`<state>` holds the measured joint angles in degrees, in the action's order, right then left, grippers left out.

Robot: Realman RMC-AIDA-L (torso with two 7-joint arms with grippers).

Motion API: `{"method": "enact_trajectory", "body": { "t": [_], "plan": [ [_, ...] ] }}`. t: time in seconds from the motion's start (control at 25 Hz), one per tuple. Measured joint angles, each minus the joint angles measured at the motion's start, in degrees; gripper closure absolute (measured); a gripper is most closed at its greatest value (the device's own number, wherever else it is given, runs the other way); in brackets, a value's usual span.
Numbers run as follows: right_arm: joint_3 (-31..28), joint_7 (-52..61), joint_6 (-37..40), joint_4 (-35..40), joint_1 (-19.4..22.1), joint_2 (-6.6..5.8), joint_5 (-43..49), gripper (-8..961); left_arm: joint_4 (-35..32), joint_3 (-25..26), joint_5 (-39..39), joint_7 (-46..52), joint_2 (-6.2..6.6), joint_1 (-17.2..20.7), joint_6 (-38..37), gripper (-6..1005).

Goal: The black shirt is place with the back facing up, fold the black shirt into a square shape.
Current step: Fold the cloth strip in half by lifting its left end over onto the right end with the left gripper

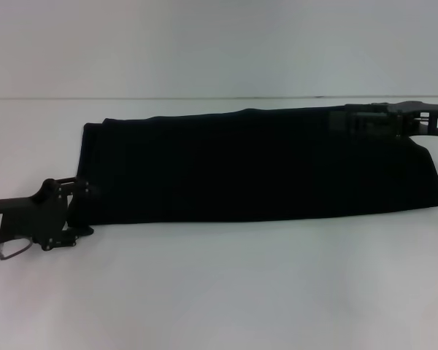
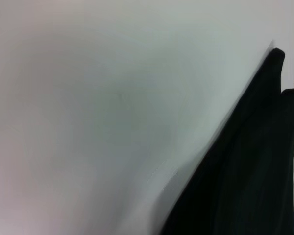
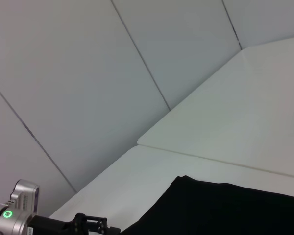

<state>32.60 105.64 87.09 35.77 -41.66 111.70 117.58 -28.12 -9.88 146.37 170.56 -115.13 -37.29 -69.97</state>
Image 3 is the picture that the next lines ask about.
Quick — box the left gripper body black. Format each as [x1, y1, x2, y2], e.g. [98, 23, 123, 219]
[26, 212, 89, 235]

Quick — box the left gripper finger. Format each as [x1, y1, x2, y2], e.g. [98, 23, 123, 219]
[98, 226, 122, 235]
[82, 214, 108, 233]

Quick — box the black shirt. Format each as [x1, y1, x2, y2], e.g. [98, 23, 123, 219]
[121, 175, 294, 235]

